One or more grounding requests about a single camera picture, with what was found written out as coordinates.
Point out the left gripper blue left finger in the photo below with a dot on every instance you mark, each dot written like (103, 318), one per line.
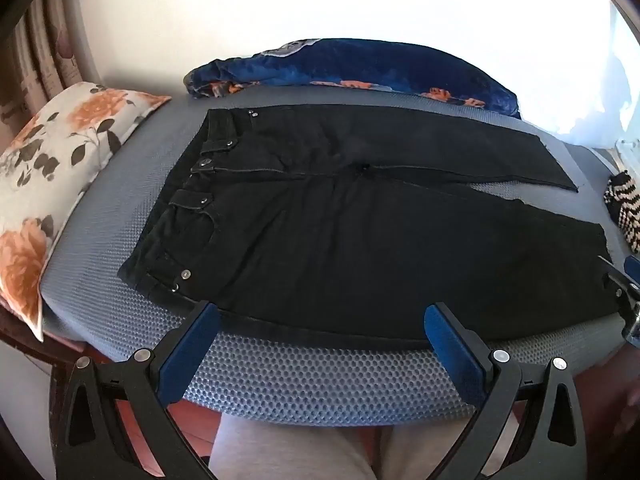
(181, 351)

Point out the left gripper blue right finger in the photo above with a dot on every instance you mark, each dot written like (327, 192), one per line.
(461, 352)

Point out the black denim pants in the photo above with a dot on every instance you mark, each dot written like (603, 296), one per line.
(338, 225)

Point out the grey mesh mattress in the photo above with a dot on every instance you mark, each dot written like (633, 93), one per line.
(85, 300)

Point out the black white striped cloth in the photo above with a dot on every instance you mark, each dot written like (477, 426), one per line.
(621, 198)

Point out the white orange floral pillow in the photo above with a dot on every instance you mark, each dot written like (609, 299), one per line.
(47, 169)

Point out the blue floral blanket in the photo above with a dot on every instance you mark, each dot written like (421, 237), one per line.
(362, 64)

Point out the wooden headboard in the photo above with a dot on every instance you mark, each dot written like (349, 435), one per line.
(37, 63)

